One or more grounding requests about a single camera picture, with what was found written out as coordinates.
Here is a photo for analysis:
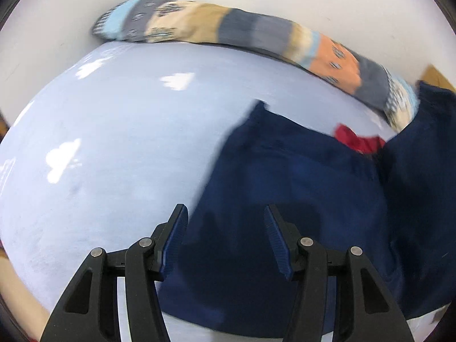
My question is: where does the navy blue jacket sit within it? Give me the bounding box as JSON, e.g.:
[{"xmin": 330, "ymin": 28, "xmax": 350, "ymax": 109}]
[{"xmin": 158, "ymin": 84, "xmax": 455, "ymax": 338}]

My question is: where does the light blue bed sheet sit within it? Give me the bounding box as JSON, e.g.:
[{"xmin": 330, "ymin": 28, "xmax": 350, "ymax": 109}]
[{"xmin": 0, "ymin": 39, "xmax": 456, "ymax": 342}]

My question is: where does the long patchwork body pillow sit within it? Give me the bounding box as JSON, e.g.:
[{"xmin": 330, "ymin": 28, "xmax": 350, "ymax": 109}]
[{"xmin": 92, "ymin": 0, "xmax": 419, "ymax": 131}]

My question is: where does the wooden headboard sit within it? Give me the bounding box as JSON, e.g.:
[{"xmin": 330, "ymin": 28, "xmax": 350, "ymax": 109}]
[{"xmin": 420, "ymin": 65, "xmax": 455, "ymax": 92}]

